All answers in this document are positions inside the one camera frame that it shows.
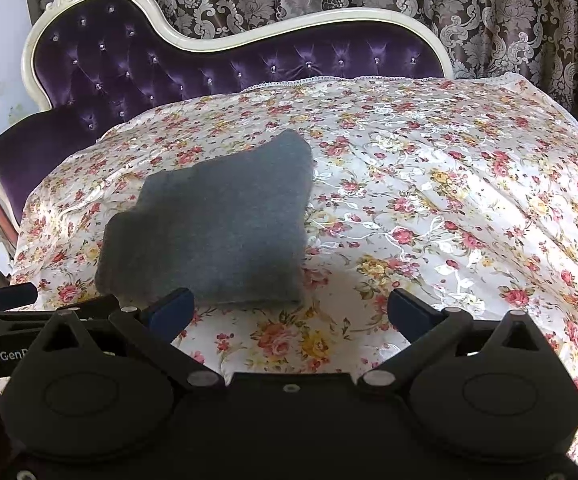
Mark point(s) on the floral printed blanket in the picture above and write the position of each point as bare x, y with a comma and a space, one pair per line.
444, 185

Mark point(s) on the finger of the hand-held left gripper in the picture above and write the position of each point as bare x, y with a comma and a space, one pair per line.
19, 321
11, 296

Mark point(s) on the purple tufted sofa white frame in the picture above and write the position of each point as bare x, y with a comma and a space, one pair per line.
119, 60

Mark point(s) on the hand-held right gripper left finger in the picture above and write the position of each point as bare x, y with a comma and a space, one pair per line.
171, 312

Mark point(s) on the grey knit garment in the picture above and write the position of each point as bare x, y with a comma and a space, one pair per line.
219, 220

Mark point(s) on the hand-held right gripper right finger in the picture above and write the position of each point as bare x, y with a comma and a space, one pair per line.
411, 312

